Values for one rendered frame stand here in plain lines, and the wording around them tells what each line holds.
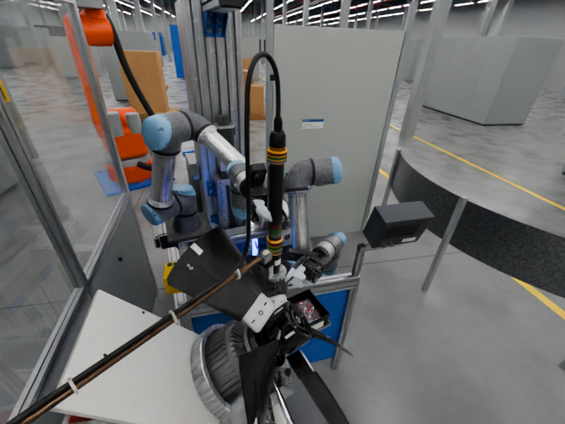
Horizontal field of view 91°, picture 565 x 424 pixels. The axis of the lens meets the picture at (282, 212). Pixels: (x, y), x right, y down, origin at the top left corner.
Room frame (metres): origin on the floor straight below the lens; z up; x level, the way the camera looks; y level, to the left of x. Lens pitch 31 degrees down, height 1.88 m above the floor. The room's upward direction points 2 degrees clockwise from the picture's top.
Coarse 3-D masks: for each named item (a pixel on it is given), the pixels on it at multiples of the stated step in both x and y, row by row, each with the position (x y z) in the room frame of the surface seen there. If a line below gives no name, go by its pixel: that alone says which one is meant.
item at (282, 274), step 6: (258, 252) 0.55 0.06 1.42; (270, 252) 0.55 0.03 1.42; (264, 258) 0.53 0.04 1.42; (270, 258) 0.55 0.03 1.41; (264, 264) 0.53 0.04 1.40; (270, 264) 0.54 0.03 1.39; (264, 270) 0.55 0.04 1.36; (270, 270) 0.55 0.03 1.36; (282, 270) 0.58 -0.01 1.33; (264, 276) 0.55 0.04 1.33; (270, 276) 0.55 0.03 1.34; (276, 276) 0.56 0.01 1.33; (282, 276) 0.56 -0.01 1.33
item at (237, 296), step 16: (208, 240) 0.59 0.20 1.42; (224, 240) 0.62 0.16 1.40; (192, 256) 0.53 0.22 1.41; (208, 256) 0.55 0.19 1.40; (224, 256) 0.57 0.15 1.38; (240, 256) 0.60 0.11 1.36; (176, 272) 0.48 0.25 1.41; (208, 272) 0.52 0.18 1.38; (224, 272) 0.54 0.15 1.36; (176, 288) 0.45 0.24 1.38; (192, 288) 0.47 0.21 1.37; (224, 288) 0.51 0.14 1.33; (240, 288) 0.52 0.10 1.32; (256, 288) 0.54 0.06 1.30; (208, 304) 0.46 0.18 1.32; (224, 304) 0.48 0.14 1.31; (240, 304) 0.49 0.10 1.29; (240, 320) 0.47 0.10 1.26
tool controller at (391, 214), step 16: (384, 208) 1.11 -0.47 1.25; (400, 208) 1.12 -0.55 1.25; (416, 208) 1.13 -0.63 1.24; (368, 224) 1.12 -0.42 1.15; (384, 224) 1.02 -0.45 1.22; (400, 224) 1.04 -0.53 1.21; (416, 224) 1.06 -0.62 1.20; (368, 240) 1.10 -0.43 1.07; (384, 240) 1.05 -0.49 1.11; (400, 240) 1.08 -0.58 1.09; (416, 240) 1.12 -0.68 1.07
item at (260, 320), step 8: (264, 296) 0.53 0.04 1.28; (256, 304) 0.51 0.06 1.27; (272, 304) 0.53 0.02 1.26; (248, 312) 0.49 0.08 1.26; (256, 312) 0.50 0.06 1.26; (264, 312) 0.50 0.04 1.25; (248, 320) 0.47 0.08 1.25; (256, 320) 0.48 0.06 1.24; (264, 320) 0.49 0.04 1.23; (256, 328) 0.47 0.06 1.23
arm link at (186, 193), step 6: (174, 186) 1.20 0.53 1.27; (180, 186) 1.21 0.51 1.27; (186, 186) 1.22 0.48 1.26; (192, 186) 1.23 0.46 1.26; (174, 192) 1.15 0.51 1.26; (180, 192) 1.16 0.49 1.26; (186, 192) 1.16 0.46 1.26; (192, 192) 1.19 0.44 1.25; (180, 198) 1.14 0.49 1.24; (186, 198) 1.16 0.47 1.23; (192, 198) 1.18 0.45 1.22; (180, 204) 1.12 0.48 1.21; (186, 204) 1.15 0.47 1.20; (192, 204) 1.17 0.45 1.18; (180, 210) 1.12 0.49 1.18; (186, 210) 1.15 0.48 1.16; (192, 210) 1.17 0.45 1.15
